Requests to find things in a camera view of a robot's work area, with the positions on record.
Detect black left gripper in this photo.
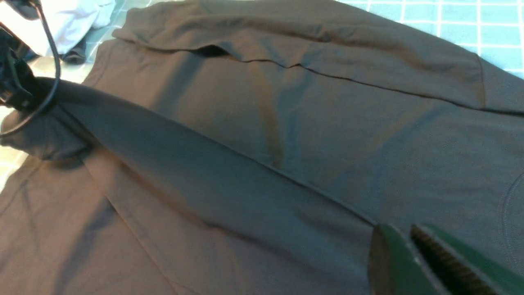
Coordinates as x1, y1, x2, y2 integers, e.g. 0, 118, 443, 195
0, 27, 41, 111

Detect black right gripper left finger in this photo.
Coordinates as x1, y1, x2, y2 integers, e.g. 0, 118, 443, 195
367, 224, 449, 295

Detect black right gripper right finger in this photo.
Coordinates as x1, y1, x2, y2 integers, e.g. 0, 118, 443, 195
411, 224, 524, 295

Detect white crumpled garment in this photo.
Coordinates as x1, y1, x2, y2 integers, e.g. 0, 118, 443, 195
0, 0, 116, 56

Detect black left camera cable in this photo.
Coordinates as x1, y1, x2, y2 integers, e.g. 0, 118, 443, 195
0, 0, 62, 136

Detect dark gray long-sleeved shirt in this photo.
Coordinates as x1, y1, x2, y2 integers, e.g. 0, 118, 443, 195
1, 0, 523, 295

